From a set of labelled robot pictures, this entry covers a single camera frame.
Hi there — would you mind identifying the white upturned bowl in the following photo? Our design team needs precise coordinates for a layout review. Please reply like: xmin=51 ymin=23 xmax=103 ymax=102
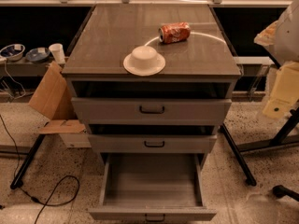
xmin=123 ymin=46 xmax=165 ymax=77

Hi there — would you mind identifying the blue patterned bowl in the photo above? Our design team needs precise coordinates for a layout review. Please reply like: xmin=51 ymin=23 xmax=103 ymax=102
xmin=25 ymin=48 xmax=50 ymax=63

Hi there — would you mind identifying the grey bottom drawer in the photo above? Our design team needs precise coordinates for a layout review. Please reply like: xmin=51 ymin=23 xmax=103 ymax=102
xmin=89 ymin=153 xmax=216 ymax=224

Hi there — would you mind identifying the grey top drawer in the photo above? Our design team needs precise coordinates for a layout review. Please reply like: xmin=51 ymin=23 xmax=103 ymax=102
xmin=72 ymin=98 xmax=232 ymax=125

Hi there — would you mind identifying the brown cardboard box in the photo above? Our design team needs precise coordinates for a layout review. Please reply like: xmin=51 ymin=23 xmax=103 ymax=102
xmin=29 ymin=62 xmax=85 ymax=134

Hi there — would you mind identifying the black left stand leg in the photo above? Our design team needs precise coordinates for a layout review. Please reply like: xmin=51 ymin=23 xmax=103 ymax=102
xmin=10 ymin=134 xmax=45 ymax=189

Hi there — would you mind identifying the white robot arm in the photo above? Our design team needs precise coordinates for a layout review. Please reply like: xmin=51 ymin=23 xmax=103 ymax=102
xmin=254 ymin=0 xmax=299 ymax=119

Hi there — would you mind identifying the grey middle drawer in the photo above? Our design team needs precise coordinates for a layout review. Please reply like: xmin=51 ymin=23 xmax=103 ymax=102
xmin=88 ymin=134 xmax=217 ymax=154

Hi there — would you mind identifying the grey side shelf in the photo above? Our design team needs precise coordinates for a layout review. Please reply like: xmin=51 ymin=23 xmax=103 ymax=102
xmin=0 ymin=58 xmax=53 ymax=77

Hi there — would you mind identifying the black floor cable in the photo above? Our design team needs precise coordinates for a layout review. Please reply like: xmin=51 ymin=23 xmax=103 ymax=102
xmin=0 ymin=114 xmax=80 ymax=224

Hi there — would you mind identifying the grey drawer cabinet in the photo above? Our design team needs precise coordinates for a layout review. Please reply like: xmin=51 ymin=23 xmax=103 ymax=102
xmin=61 ymin=3 xmax=242 ymax=170

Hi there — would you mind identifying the grey drawer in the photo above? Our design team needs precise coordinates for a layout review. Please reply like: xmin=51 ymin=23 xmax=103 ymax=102
xmin=72 ymin=98 xmax=232 ymax=125
xmin=88 ymin=134 xmax=217 ymax=154
xmin=89 ymin=153 xmax=216 ymax=224

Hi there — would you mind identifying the orange soda can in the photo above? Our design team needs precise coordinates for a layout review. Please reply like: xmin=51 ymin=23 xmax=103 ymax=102
xmin=159 ymin=22 xmax=191 ymax=44

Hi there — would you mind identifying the white and blue bowl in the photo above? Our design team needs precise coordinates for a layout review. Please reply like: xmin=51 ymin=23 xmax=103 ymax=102
xmin=0 ymin=44 xmax=25 ymax=62

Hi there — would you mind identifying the white paper cup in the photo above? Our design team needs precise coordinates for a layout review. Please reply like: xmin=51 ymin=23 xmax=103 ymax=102
xmin=49 ymin=43 xmax=65 ymax=64

